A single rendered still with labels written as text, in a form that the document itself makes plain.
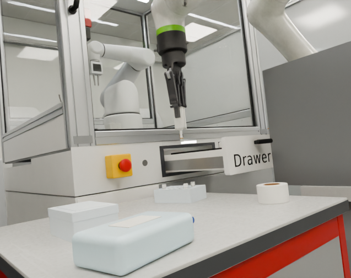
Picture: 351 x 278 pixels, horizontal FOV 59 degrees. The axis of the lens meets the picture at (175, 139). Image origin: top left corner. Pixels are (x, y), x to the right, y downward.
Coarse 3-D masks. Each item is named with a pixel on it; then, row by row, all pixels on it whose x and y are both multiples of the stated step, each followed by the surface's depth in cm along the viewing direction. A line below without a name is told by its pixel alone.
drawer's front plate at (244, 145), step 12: (228, 144) 88; (240, 144) 92; (252, 144) 96; (264, 144) 100; (228, 156) 88; (240, 156) 91; (252, 156) 95; (264, 156) 99; (228, 168) 87; (240, 168) 91; (252, 168) 94; (264, 168) 98
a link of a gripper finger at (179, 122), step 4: (180, 108) 94; (180, 112) 94; (176, 120) 95; (180, 120) 94; (176, 124) 95; (180, 124) 94; (184, 124) 94; (176, 128) 95; (180, 128) 94; (184, 128) 94
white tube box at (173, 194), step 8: (160, 192) 87; (168, 192) 85; (176, 192) 84; (184, 192) 82; (192, 192) 82; (200, 192) 86; (160, 200) 87; (168, 200) 85; (176, 200) 84; (184, 200) 82; (192, 200) 82
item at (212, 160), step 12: (168, 156) 111; (180, 156) 106; (192, 156) 101; (204, 156) 97; (216, 156) 93; (168, 168) 111; (180, 168) 106; (192, 168) 101; (204, 168) 97; (216, 168) 93
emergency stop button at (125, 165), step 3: (123, 159) 94; (126, 159) 94; (120, 162) 93; (123, 162) 93; (126, 162) 94; (129, 162) 94; (120, 165) 93; (123, 165) 93; (126, 165) 93; (129, 165) 94; (120, 168) 93; (123, 168) 93; (126, 168) 93; (129, 168) 94; (123, 171) 93; (126, 171) 94
